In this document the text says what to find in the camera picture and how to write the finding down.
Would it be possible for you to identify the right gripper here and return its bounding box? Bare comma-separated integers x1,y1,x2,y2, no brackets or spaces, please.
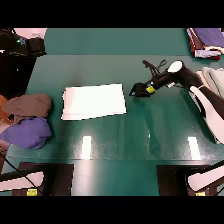
129,81,158,99

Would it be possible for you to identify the white T-shirt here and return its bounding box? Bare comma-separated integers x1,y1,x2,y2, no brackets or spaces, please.
60,83,128,122

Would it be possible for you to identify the white folded garment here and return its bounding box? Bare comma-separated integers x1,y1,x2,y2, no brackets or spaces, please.
201,66,224,98

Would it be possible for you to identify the lavender folded garment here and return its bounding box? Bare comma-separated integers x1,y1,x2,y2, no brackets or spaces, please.
194,48,223,60

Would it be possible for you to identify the dark purple folded garment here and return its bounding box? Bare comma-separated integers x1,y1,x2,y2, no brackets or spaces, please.
193,28,224,48

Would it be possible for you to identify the brown garment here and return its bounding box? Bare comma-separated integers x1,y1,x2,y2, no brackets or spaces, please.
2,93,53,120

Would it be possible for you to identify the orange-brown garment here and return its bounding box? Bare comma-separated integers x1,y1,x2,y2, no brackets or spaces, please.
0,94,12,122

